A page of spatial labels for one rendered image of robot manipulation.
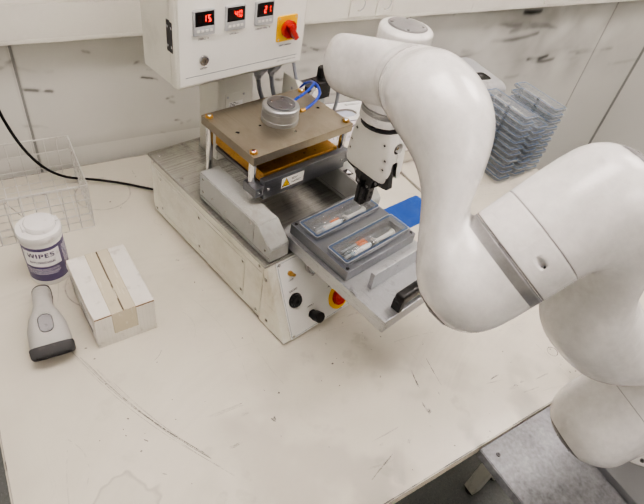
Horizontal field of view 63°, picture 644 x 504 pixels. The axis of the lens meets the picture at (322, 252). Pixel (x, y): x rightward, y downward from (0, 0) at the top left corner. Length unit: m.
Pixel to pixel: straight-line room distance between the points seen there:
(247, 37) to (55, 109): 0.60
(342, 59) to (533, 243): 0.41
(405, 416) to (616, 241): 0.71
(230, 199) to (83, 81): 0.61
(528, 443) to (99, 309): 0.89
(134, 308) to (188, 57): 0.50
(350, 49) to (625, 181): 0.42
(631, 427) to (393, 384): 0.50
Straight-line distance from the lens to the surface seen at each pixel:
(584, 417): 0.80
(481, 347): 1.28
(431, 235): 0.47
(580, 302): 0.58
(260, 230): 1.03
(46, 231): 1.21
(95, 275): 1.17
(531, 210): 0.48
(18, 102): 1.54
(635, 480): 1.22
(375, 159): 0.92
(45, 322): 1.13
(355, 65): 0.75
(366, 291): 0.98
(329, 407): 1.08
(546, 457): 1.19
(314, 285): 1.14
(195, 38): 1.11
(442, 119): 0.47
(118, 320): 1.11
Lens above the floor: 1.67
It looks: 43 degrees down
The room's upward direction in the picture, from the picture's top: 12 degrees clockwise
